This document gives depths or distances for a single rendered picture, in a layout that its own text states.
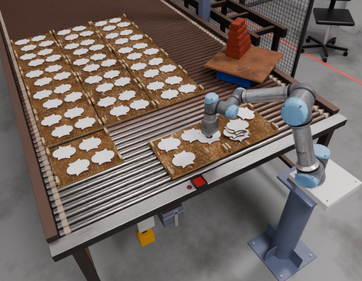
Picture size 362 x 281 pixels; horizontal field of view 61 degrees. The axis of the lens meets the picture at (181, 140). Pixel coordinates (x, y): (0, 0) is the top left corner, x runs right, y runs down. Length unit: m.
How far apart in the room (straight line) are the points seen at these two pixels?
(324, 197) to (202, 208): 1.24
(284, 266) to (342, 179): 0.94
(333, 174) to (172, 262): 1.36
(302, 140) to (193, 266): 1.42
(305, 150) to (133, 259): 1.62
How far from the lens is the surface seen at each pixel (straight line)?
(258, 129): 2.18
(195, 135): 2.08
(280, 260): 2.68
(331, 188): 1.98
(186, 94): 2.46
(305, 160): 1.67
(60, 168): 2.06
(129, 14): 4.01
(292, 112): 1.48
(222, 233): 2.73
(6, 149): 3.89
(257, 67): 2.64
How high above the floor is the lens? 2.36
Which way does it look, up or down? 44 degrees down
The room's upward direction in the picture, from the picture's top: 2 degrees counter-clockwise
